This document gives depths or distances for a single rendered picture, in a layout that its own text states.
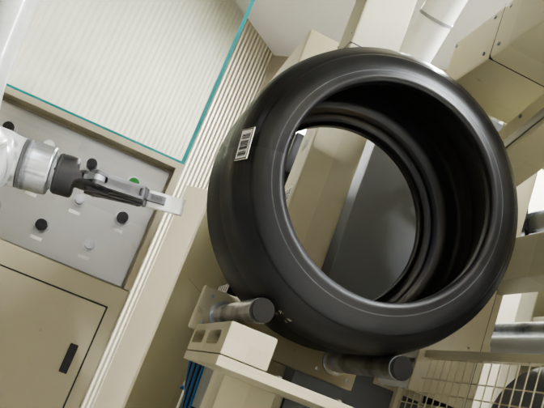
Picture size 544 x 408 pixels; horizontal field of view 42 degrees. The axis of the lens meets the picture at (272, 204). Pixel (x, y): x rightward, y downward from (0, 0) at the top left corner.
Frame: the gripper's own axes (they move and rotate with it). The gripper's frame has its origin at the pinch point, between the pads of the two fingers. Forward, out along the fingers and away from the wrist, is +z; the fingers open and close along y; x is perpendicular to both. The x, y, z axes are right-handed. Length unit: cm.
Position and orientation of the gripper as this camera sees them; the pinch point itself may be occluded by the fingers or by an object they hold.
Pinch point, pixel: (164, 203)
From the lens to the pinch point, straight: 132.8
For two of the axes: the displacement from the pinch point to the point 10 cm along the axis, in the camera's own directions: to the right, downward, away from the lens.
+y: -2.7, 1.7, 9.5
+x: -2.2, 9.5, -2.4
